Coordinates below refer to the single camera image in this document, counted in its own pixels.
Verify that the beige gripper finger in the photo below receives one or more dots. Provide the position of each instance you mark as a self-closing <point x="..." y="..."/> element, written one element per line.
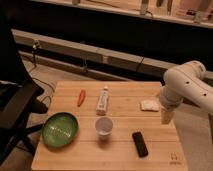
<point x="166" y="115"/>

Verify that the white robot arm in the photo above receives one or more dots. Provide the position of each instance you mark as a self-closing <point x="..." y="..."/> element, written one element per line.
<point x="185" y="81"/>

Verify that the white crumpled cloth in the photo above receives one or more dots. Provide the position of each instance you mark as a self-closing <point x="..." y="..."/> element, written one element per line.
<point x="149" y="105"/>

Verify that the black remote control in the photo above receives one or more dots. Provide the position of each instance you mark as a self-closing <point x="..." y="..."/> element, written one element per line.
<point x="140" y="144"/>

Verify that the white tube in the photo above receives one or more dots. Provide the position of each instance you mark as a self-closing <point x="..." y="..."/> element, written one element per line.
<point x="102" y="103"/>

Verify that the orange carrot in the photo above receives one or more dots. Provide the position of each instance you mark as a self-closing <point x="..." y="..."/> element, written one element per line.
<point x="81" y="98"/>

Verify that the green bowl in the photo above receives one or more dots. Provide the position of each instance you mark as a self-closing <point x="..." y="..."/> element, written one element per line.
<point x="60" y="130"/>

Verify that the black chair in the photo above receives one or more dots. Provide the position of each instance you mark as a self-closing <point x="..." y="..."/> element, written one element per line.
<point x="18" y="95"/>

